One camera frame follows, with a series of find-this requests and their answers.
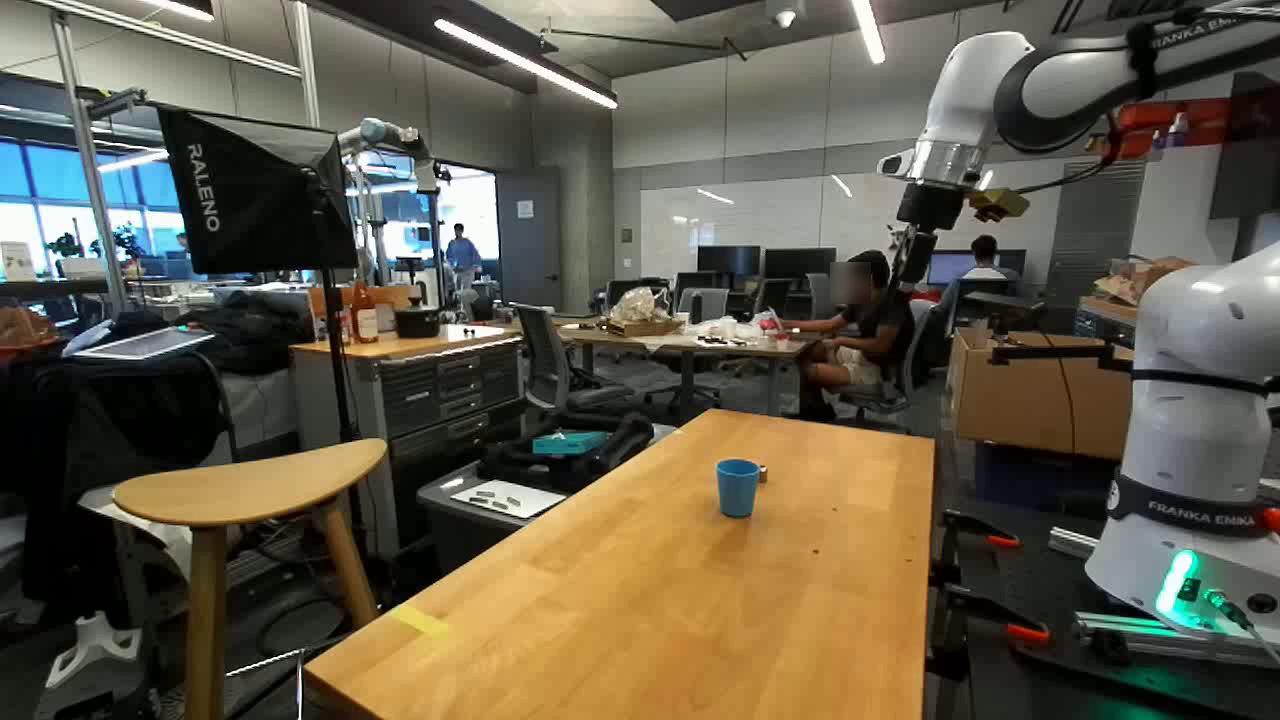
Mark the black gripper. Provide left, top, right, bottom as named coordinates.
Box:
left=887, top=176, right=966, bottom=290

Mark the blue plastic cup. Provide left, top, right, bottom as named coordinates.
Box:
left=711, top=455, right=772, bottom=526

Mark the lit blue computer monitor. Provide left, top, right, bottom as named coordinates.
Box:
left=923, top=250, right=1033, bottom=291

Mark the seated person white shirt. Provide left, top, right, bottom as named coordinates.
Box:
left=961, top=231, right=1010, bottom=290

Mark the seated person dark shirt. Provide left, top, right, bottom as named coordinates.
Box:
left=794, top=250, right=920, bottom=425

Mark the dark computer monitor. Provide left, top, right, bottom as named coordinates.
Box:
left=691, top=240, right=765, bottom=290
left=760, top=244, right=838, bottom=290

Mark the black horizontal bar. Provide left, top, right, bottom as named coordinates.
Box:
left=988, top=338, right=1137, bottom=373

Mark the large cardboard box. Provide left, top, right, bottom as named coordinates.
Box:
left=947, top=326, right=1137, bottom=463

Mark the crumpled brown paper pile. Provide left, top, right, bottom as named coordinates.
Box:
left=1090, top=252, right=1197, bottom=312

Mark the short ceiling light strip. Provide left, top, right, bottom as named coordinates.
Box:
left=849, top=0, right=892, bottom=67

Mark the cluttered wooden work table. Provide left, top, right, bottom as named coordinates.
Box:
left=555, top=318, right=814, bottom=425

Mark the blue storage bin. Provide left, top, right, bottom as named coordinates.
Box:
left=971, top=439, right=1125, bottom=518

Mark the beige pile on table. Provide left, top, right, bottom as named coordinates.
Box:
left=598, top=283, right=683, bottom=338

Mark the grey door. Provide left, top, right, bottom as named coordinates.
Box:
left=500, top=164, right=567, bottom=312

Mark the grey office chair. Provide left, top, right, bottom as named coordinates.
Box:
left=511, top=299, right=603, bottom=415

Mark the long ceiling light strip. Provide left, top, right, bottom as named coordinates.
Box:
left=430, top=11, right=621, bottom=112

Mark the grey storage box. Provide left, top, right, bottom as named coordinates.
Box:
left=415, top=463, right=572, bottom=572

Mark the small black container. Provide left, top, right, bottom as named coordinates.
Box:
left=393, top=306, right=445, bottom=340

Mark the grey drawer cabinet wooden top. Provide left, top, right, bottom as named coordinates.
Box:
left=286, top=319, right=529, bottom=564

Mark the black light stand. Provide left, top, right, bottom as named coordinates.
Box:
left=317, top=265, right=360, bottom=449

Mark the yellow tape strip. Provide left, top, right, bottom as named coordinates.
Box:
left=393, top=604, right=454, bottom=642

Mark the black photo softbox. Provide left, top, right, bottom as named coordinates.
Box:
left=150, top=105, right=360, bottom=277

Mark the black backpack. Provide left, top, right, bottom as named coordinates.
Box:
left=196, top=291, right=317, bottom=376

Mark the wooden stool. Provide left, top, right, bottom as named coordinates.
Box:
left=108, top=436, right=393, bottom=720

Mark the white flat sheet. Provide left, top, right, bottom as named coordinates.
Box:
left=73, top=319, right=217, bottom=368

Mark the black draped table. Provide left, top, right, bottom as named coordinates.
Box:
left=0, top=345, right=237, bottom=615

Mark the white plastic floor object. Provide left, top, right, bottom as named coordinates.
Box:
left=31, top=608, right=150, bottom=720

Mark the wall whiteboard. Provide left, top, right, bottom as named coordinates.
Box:
left=634, top=172, right=910, bottom=283

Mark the black clamp orange handle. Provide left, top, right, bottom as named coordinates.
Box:
left=937, top=511, right=1028, bottom=556
left=932, top=584, right=1056, bottom=683

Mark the metal frame pole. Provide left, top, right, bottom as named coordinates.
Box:
left=47, top=11, right=130, bottom=318

